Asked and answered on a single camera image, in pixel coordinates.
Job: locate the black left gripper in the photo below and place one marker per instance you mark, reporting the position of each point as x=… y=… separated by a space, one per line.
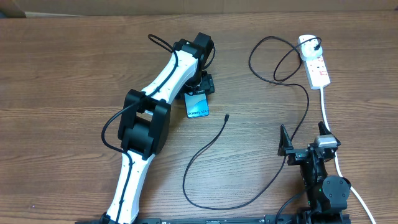
x=206 y=85

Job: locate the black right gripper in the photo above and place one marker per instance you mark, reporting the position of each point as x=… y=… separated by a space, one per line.
x=296 y=155

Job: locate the Samsung Galaxy smartphone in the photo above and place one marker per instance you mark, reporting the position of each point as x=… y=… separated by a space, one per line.
x=196 y=105

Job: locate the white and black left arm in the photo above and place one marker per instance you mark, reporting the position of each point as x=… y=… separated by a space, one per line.
x=145 y=118

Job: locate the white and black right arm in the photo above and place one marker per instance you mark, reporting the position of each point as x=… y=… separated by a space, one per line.
x=327 y=195

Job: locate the white power strip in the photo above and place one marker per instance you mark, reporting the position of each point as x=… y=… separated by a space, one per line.
x=317 y=73

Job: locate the brown cardboard backdrop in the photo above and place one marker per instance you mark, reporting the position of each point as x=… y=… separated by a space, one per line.
x=21 y=8

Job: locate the white wall charger plug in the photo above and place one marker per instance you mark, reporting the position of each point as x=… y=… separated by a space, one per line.
x=310 y=47

